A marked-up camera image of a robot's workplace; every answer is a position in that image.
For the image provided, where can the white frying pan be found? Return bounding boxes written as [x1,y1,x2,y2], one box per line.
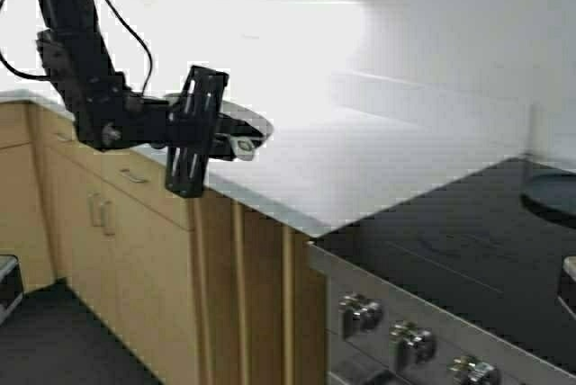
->
[165,94,274,161]

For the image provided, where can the robot base corner left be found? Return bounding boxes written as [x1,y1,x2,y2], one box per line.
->
[1,255,24,323]

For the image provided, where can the chrome stove knob right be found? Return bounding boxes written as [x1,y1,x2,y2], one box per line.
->
[448,355,501,385]

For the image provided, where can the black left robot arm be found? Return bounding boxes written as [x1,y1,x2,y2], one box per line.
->
[36,0,272,199]

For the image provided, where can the chrome stove knob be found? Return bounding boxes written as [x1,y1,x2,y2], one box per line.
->
[338,293,384,340]
[448,355,501,385]
[389,320,437,372]

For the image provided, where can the robot base corner right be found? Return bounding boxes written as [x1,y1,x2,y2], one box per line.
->
[557,255,576,317]

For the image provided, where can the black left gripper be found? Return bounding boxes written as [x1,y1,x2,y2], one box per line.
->
[136,66,263,198]

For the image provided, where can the black flat crepe pan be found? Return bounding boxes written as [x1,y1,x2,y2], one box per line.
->
[520,174,575,224]

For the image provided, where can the black glass cooktop stove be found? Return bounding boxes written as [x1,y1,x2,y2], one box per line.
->
[309,157,575,384]

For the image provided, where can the chrome stove knob left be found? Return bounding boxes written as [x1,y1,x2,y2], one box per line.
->
[338,293,384,340]

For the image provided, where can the chrome stove knob middle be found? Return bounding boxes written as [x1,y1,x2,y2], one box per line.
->
[389,320,437,372]

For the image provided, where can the wooden lower cabinets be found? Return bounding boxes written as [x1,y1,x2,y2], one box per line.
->
[1,102,327,384]

